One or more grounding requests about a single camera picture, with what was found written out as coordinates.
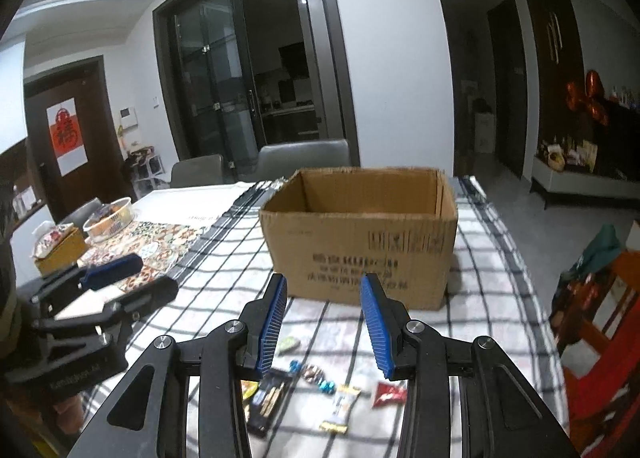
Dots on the patterned table mat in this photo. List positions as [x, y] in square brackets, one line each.
[160, 243]

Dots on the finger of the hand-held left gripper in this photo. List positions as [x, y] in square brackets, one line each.
[150, 290]
[107, 272]

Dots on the dark snack packet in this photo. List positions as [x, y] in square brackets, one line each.
[267, 403]

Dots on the brown foil candy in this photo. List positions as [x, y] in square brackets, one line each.
[311, 373]

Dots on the orange snack packet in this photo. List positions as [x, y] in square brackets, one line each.
[248, 389]

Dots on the white intercom panel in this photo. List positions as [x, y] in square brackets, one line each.
[128, 118]

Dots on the small woven basket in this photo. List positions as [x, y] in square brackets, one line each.
[555, 158]

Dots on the floral tissue pack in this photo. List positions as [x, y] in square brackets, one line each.
[50, 238]

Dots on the red foil balloons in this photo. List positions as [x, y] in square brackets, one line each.
[590, 98]

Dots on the white hallway cabinet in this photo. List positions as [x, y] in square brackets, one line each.
[484, 133]

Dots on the brown entrance door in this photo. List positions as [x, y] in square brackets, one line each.
[100, 138]

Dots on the green cloth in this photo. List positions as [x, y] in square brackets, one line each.
[600, 248]

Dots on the green wrapped candy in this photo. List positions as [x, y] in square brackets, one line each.
[287, 344]

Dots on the white low bench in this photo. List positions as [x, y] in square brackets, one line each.
[585, 183]

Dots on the grey dining chair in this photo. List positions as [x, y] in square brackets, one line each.
[302, 158]
[197, 171]

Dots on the person's left hand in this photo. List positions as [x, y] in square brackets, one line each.
[67, 410]

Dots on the dark room door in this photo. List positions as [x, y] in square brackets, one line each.
[507, 88]

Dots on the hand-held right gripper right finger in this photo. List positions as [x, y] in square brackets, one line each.
[377, 328]

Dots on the round food bowl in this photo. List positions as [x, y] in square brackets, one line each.
[107, 220]

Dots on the tall dark cabinet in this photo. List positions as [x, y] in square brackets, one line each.
[550, 63]

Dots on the red snack packet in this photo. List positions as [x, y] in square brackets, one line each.
[390, 394]

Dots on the white shoe rack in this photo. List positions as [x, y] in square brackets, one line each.
[145, 171]

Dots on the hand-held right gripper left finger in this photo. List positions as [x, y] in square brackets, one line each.
[270, 328]

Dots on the black white checked tablecloth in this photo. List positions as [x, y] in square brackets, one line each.
[500, 288]

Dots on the yellow white snack bar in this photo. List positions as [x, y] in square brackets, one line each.
[342, 407]

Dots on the red wooden chair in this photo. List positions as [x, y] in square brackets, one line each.
[600, 308]

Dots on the dark sliding glass door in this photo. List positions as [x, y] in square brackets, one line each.
[210, 63]

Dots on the red white door poster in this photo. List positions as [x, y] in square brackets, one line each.
[66, 138]

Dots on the dark sideboard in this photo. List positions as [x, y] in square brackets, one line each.
[625, 113]

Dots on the brown cardboard box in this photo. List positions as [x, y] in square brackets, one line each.
[360, 248]

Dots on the small brown box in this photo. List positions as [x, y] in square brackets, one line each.
[62, 250]

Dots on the red cloth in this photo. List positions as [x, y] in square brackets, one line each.
[605, 398]

